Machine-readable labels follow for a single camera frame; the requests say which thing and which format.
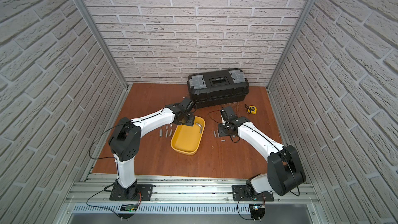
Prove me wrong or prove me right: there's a yellow plastic tray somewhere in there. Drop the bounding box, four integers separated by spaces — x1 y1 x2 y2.
171 117 205 156

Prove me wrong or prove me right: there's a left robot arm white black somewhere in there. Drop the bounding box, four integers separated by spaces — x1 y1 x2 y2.
108 98 195 201

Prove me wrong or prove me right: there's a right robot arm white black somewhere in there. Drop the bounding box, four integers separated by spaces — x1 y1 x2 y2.
218 107 306 196

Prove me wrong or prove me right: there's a yellow tape measure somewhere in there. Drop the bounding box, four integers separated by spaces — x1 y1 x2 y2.
245 104 257 115

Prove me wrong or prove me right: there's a black plastic toolbox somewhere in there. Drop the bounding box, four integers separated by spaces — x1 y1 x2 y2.
187 68 249 108

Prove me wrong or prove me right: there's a right green circuit board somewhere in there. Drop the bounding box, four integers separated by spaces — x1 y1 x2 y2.
249 204 266 221

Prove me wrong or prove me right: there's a green circuit board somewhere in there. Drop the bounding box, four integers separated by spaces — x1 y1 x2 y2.
120 204 139 212
249 204 266 221

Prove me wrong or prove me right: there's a left green circuit board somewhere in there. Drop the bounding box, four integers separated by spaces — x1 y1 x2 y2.
120 204 139 212

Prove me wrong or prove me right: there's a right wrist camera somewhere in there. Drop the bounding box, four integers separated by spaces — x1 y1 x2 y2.
220 111 225 123

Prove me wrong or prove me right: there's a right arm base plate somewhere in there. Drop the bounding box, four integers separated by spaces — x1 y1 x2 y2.
232 185 274 202

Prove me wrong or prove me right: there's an aluminium rail frame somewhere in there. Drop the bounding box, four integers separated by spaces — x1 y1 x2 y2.
55 174 326 224

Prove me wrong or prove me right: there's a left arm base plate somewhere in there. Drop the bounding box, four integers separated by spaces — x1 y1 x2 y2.
109 183 153 201

